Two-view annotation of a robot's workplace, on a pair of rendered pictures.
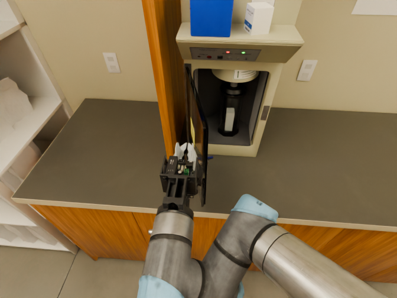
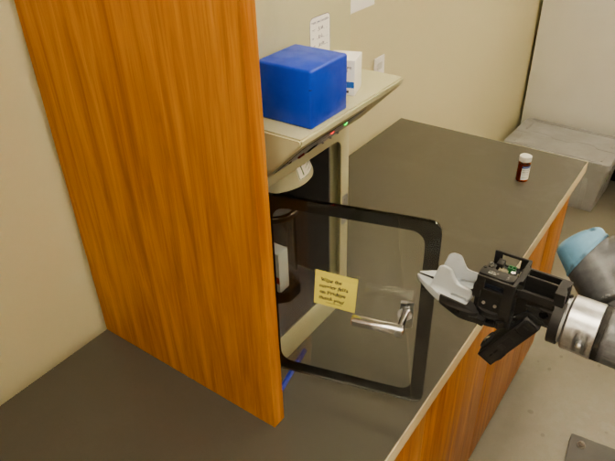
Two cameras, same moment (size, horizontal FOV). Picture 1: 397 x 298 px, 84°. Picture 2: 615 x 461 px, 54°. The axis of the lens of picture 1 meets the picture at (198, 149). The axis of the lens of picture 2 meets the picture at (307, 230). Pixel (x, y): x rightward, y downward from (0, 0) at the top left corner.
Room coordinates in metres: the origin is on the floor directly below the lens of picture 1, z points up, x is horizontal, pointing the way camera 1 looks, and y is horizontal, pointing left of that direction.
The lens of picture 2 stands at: (0.16, 0.73, 1.88)
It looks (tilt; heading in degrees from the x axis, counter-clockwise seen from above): 34 degrees down; 302
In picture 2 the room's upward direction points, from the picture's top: 2 degrees counter-clockwise
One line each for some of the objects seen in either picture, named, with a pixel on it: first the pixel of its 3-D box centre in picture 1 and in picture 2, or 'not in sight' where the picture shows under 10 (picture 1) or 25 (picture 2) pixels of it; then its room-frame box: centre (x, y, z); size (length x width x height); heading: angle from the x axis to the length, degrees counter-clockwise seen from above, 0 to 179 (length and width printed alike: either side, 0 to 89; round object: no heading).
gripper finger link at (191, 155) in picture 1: (191, 152); (452, 270); (0.35, 0.02, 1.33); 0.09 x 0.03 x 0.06; 175
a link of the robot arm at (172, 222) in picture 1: (171, 229); (578, 326); (0.17, 0.05, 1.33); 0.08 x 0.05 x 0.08; 85
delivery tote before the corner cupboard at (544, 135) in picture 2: not in sight; (559, 164); (0.53, -2.82, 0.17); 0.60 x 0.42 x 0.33; 173
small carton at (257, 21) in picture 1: (257, 18); (343, 72); (0.62, -0.15, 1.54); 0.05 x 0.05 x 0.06; 13
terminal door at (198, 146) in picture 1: (194, 141); (344, 304); (0.53, 0.01, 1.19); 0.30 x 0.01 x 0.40; 10
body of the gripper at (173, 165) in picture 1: (178, 189); (520, 298); (0.25, 0.04, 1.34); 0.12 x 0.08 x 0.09; 175
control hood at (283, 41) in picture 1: (236, 49); (329, 125); (0.63, -0.11, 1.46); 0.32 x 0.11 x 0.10; 85
